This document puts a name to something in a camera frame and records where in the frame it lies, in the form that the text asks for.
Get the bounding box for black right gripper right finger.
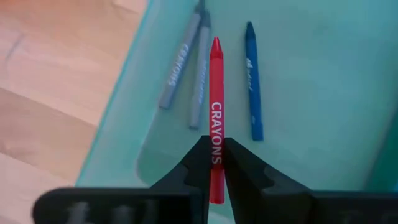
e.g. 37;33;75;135
223;137;313;224

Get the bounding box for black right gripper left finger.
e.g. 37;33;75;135
150;135;213;224

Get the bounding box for red crayon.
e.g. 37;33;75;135
208;36;226;205

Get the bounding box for grey crayon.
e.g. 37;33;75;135
158;0;206;110
188;11;212;131

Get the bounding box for blue crayon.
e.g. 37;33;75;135
244;21;264;141

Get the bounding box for light teal plastic bin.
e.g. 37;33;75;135
74;0;398;224

